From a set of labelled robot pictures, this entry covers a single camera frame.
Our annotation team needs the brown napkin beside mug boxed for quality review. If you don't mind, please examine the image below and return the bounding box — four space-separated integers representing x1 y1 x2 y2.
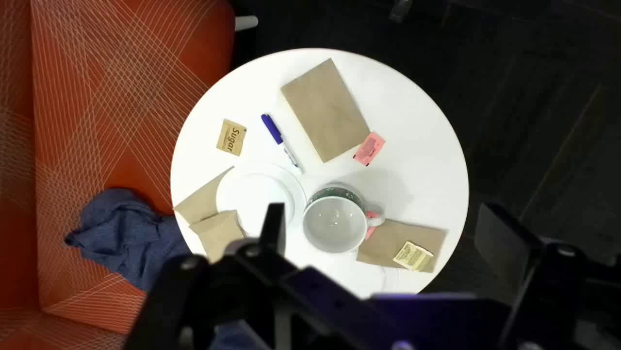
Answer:
358 220 447 273

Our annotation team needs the pink sweetener packet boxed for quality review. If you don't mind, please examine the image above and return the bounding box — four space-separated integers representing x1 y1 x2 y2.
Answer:
354 133 387 168

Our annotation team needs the blue cloth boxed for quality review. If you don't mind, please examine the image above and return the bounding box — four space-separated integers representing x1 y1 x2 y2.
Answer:
65 189 191 292

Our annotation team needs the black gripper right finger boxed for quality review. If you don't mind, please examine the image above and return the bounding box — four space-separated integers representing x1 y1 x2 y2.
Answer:
474 203 621 350

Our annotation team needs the brown napkin under lid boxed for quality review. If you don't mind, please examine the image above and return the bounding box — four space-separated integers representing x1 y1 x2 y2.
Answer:
176 172 228 224

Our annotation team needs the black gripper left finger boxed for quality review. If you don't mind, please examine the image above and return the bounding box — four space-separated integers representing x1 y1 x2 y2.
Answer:
125 203 288 350

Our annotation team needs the large brown paper napkin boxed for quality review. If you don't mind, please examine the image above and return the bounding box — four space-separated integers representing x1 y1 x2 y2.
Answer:
282 59 372 162

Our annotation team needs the small folded brown napkin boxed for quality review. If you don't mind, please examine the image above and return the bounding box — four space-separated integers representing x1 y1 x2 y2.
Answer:
191 211 245 263

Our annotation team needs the yellow sweetener packet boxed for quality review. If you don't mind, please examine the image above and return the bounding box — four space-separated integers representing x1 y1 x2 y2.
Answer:
393 242 434 273

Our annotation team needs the round white table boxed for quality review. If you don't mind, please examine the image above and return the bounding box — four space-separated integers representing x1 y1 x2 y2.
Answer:
172 49 471 298

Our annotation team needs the blue and white marker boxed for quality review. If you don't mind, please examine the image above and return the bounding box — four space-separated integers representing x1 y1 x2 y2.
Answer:
261 113 306 174

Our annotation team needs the white mug with green band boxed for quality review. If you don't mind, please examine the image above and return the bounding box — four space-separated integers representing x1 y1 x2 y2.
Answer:
302 183 385 253

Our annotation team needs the orange patterned sofa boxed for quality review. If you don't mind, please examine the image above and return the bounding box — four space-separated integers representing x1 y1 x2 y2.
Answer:
0 0 236 350

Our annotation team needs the brown sugar packet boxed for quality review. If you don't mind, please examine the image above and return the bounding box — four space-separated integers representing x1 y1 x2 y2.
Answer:
218 119 247 156

